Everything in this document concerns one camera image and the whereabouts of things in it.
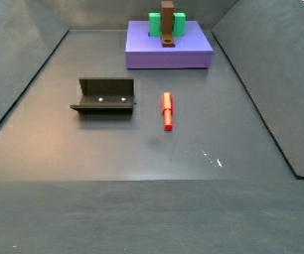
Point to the green block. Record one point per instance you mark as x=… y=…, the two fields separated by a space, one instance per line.
x=154 y=25
x=180 y=24

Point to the purple base block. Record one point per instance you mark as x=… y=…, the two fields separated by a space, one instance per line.
x=145 y=53

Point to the red peg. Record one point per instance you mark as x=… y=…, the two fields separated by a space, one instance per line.
x=168 y=111

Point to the black angle fixture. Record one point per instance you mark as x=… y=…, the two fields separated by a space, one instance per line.
x=106 y=94

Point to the left green block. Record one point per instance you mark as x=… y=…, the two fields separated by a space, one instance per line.
x=154 y=25

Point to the brown L-shaped bracket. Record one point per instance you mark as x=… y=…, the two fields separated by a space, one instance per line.
x=168 y=24

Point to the right green block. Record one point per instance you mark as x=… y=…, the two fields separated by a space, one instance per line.
x=180 y=24

